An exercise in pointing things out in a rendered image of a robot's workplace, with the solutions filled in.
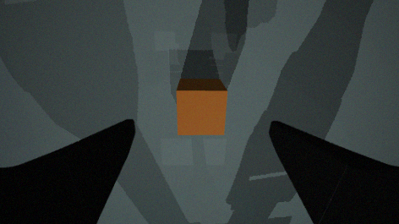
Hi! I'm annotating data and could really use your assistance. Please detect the orange block with black square face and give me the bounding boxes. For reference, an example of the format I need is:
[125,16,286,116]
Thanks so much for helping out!
[177,79,227,135]

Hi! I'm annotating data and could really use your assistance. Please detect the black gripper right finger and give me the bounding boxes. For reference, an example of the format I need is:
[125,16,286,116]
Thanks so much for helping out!
[269,121,399,224]

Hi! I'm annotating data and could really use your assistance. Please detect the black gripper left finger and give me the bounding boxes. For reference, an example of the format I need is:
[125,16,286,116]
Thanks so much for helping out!
[0,119,136,224]

